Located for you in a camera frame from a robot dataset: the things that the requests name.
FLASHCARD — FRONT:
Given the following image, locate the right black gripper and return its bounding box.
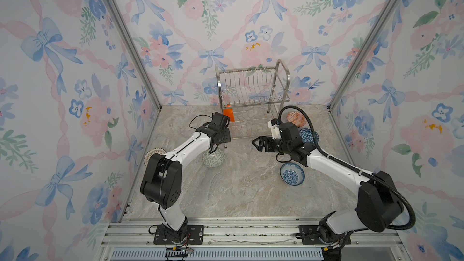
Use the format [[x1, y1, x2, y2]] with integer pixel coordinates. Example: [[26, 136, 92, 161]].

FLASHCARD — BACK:
[[251, 137, 291, 157]]

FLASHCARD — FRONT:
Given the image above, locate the orange plastic bowl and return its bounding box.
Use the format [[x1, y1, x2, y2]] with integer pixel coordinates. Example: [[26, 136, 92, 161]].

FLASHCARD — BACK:
[[222, 105, 235, 122]]

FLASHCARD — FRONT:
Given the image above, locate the green patterned ceramic bowl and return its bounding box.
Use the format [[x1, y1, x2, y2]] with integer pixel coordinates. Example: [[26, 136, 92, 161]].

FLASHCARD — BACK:
[[202, 149, 226, 169]]

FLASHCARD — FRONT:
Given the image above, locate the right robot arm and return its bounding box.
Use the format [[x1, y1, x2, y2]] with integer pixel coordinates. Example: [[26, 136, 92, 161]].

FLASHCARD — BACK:
[[252, 136, 405, 244]]

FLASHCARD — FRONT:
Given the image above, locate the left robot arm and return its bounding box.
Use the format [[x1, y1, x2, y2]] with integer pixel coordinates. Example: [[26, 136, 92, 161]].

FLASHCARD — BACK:
[[140, 126, 231, 232]]

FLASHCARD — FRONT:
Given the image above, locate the steel two-tier dish rack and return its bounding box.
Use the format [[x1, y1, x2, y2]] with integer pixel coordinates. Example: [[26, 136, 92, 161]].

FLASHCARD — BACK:
[[215, 59, 291, 139]]

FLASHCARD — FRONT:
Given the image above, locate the red patterned ceramic bowl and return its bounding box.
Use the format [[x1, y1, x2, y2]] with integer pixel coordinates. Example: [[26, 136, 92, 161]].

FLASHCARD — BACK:
[[286, 111, 307, 128]]

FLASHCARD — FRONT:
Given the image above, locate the blue triangle patterned bowl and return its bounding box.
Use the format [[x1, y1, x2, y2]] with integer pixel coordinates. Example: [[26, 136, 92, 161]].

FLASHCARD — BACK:
[[298, 128, 320, 144]]

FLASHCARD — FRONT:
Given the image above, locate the blue floral ceramic bowl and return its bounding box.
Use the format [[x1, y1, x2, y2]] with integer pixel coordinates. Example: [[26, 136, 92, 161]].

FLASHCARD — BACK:
[[280, 163, 305, 186]]

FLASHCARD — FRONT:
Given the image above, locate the white mesh strainer basket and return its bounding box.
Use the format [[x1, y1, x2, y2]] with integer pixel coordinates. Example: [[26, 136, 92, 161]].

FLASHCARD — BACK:
[[143, 147, 166, 166]]

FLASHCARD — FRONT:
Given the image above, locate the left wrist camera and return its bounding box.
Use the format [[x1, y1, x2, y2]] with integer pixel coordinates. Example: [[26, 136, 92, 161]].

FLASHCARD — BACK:
[[209, 112, 230, 131]]

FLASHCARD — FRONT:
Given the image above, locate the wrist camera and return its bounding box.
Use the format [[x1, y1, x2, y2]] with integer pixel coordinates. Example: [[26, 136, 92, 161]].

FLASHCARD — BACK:
[[267, 118, 300, 140], [209, 112, 230, 131]]

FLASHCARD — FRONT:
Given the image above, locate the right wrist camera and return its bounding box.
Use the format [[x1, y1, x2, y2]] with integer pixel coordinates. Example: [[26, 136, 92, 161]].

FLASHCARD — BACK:
[[267, 118, 300, 140]]

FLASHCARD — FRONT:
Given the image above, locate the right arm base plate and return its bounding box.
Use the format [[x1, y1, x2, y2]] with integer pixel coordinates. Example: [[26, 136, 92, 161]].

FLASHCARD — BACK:
[[296, 225, 352, 246]]

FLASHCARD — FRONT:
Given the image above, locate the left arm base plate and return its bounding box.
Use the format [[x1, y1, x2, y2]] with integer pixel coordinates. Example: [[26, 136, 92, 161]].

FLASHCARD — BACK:
[[150, 225, 204, 245]]

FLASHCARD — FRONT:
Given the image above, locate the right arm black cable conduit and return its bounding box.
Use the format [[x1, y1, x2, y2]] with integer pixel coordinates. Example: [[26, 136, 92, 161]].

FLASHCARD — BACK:
[[277, 105, 417, 231]]

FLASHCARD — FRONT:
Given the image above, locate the aluminium mounting rail frame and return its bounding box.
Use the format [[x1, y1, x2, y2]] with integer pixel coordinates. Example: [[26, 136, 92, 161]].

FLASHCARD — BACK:
[[94, 217, 412, 261]]

